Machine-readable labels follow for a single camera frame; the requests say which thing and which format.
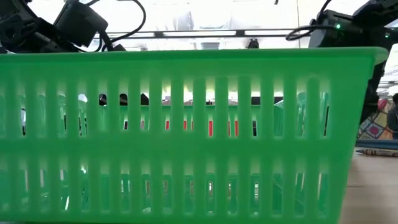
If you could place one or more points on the yellowish paper-wrapped crayon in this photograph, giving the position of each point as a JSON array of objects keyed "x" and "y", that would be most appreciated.
[{"x": 379, "y": 152}]

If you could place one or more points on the green slotted plastic basket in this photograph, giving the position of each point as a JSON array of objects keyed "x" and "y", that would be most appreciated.
[{"x": 186, "y": 62}]

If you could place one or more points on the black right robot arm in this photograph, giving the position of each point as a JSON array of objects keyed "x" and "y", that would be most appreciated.
[{"x": 374, "y": 93}]

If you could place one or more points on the person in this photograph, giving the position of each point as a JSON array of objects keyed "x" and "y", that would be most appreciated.
[{"x": 394, "y": 118}]

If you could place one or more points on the colourful patchwork quilt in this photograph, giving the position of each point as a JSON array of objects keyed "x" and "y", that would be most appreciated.
[{"x": 374, "y": 127}]

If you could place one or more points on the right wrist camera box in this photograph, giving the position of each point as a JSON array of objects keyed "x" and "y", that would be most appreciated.
[{"x": 329, "y": 31}]

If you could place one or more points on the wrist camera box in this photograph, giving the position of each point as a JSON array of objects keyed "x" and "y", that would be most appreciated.
[
  {"x": 81, "y": 23},
  {"x": 329, "y": 31}
]

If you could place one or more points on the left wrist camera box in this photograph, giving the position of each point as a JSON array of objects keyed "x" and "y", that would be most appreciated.
[{"x": 81, "y": 23}]

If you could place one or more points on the black aluminium table frame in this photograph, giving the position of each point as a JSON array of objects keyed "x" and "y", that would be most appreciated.
[{"x": 379, "y": 144}]

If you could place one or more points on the black overhead camera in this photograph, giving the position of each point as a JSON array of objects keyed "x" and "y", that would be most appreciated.
[{"x": 253, "y": 44}]

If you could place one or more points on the black overhead frame beam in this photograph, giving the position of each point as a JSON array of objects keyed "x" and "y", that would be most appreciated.
[{"x": 158, "y": 33}]

